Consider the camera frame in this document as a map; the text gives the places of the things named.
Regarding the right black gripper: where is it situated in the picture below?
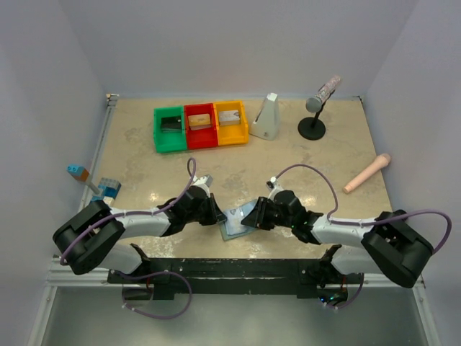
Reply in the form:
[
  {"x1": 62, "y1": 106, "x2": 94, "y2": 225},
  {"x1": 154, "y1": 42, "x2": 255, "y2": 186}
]
[{"x1": 241, "y1": 196, "x2": 295, "y2": 231}]

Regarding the green card holder wallet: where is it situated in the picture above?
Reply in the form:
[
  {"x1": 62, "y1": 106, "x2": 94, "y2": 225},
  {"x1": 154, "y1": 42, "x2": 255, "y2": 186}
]
[{"x1": 220, "y1": 219, "x2": 255, "y2": 241}]

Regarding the white credit card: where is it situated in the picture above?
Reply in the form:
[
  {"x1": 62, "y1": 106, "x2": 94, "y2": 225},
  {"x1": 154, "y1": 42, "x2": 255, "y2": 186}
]
[{"x1": 224, "y1": 200, "x2": 256, "y2": 224}]

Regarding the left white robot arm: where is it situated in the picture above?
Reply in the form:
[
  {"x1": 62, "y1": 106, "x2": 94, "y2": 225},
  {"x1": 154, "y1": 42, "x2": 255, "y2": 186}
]
[{"x1": 53, "y1": 185, "x2": 227, "y2": 283}]

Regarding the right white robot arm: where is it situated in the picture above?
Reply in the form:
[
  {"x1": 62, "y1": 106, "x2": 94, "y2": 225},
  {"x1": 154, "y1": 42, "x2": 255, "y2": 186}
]
[{"x1": 241, "y1": 190, "x2": 434, "y2": 288}]

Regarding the tan card in bin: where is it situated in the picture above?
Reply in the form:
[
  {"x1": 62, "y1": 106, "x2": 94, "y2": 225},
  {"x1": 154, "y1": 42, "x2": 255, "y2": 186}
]
[{"x1": 187, "y1": 113, "x2": 212, "y2": 130}]

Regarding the silver card in bin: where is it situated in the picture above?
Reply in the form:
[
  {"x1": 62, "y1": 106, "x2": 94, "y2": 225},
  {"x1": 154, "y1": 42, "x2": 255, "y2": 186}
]
[{"x1": 218, "y1": 110, "x2": 241, "y2": 126}]

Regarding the black card in bin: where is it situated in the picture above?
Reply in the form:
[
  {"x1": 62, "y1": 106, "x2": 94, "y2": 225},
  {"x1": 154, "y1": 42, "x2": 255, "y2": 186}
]
[{"x1": 160, "y1": 116, "x2": 182, "y2": 133}]

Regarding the red plastic bin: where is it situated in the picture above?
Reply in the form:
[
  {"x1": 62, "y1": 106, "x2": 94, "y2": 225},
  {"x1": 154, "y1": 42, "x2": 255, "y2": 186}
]
[{"x1": 184, "y1": 103, "x2": 218, "y2": 150}]

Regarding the yellow plastic bin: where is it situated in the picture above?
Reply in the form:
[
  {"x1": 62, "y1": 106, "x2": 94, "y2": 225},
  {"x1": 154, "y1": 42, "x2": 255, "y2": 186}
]
[{"x1": 213, "y1": 100, "x2": 249, "y2": 146}]

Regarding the green plastic bin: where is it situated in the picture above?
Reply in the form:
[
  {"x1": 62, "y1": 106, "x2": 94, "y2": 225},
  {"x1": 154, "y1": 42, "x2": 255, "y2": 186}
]
[{"x1": 153, "y1": 106, "x2": 187, "y2": 154}]

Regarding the white metronome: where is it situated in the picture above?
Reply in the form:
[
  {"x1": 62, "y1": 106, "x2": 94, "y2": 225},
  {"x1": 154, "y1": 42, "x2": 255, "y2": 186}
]
[{"x1": 249, "y1": 92, "x2": 280, "y2": 141}]

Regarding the black microphone stand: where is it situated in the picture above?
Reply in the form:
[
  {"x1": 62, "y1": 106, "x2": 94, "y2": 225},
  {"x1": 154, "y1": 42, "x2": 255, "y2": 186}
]
[{"x1": 297, "y1": 94, "x2": 326, "y2": 141}]

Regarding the blue toy brick stack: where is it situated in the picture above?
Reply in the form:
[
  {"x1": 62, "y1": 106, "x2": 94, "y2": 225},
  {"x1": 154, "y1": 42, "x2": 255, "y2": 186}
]
[{"x1": 91, "y1": 177, "x2": 122, "y2": 207}]

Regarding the grey glitter microphone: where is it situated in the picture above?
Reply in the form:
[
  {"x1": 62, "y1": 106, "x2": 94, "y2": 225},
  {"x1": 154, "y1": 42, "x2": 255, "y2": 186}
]
[{"x1": 305, "y1": 75, "x2": 342, "y2": 113}]

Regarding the black microphone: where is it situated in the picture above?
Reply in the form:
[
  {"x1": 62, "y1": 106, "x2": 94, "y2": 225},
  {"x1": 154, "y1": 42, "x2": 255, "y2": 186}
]
[{"x1": 390, "y1": 210, "x2": 408, "y2": 222}]

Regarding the blue orange brick hammer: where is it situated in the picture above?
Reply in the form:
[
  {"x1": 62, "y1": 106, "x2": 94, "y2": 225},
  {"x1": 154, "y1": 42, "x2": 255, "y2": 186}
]
[{"x1": 66, "y1": 164, "x2": 101, "y2": 195}]

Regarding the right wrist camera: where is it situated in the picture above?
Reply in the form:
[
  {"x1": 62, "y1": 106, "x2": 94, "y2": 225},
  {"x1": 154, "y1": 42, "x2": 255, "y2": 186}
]
[{"x1": 266, "y1": 176, "x2": 283, "y2": 193}]

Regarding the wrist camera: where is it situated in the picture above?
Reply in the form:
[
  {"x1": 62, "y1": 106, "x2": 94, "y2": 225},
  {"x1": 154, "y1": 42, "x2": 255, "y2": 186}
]
[
  {"x1": 266, "y1": 176, "x2": 283, "y2": 193},
  {"x1": 193, "y1": 174, "x2": 213, "y2": 188}
]

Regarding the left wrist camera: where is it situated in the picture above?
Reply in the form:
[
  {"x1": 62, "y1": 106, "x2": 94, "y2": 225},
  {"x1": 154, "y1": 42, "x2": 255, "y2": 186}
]
[{"x1": 193, "y1": 174, "x2": 213, "y2": 188}]

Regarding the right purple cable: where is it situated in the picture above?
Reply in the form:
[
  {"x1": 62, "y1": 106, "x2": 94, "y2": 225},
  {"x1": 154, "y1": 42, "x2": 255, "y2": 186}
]
[{"x1": 275, "y1": 164, "x2": 453, "y2": 253}]

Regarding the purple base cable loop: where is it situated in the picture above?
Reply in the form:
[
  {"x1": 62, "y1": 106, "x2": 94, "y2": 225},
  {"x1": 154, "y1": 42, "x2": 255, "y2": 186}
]
[{"x1": 121, "y1": 267, "x2": 196, "y2": 319}]

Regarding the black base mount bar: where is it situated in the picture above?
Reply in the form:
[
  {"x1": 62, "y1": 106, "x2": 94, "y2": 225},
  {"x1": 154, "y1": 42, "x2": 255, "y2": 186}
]
[{"x1": 108, "y1": 258, "x2": 361, "y2": 300}]

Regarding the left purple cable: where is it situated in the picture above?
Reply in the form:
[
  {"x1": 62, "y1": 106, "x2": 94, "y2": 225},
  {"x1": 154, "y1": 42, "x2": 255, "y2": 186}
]
[{"x1": 59, "y1": 157, "x2": 197, "y2": 266}]

